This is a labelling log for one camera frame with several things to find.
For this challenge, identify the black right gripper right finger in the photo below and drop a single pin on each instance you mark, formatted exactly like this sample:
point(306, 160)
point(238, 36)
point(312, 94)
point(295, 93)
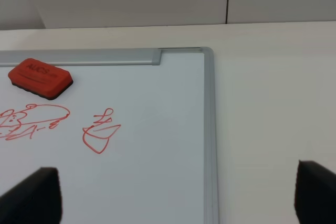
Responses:
point(314, 193)

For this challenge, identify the white whiteboard with aluminium frame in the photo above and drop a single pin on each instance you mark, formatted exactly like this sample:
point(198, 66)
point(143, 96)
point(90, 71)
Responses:
point(133, 138)

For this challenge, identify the red whiteboard eraser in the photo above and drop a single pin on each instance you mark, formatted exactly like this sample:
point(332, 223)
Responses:
point(42, 79)

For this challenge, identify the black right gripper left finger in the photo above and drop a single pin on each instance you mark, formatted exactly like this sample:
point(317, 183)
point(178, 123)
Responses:
point(36, 199)

